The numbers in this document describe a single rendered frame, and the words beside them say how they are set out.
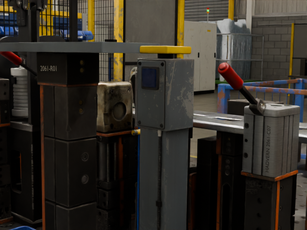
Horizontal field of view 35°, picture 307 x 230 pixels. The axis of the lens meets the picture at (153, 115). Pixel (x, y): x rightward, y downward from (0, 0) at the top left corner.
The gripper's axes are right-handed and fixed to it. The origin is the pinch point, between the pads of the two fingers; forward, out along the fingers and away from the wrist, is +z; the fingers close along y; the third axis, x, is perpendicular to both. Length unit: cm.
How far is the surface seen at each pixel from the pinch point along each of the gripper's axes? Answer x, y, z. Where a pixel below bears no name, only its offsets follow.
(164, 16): 159, 350, -32
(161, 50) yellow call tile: -38.7, -11.4, 4.8
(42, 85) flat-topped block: -7.7, -4.5, 11.7
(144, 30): 164, 321, -16
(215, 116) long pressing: -30.9, 29.7, 19.9
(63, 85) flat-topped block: -15.1, -6.6, 11.4
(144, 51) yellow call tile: -34.9, -10.5, 4.9
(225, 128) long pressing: -38.5, 16.6, 20.5
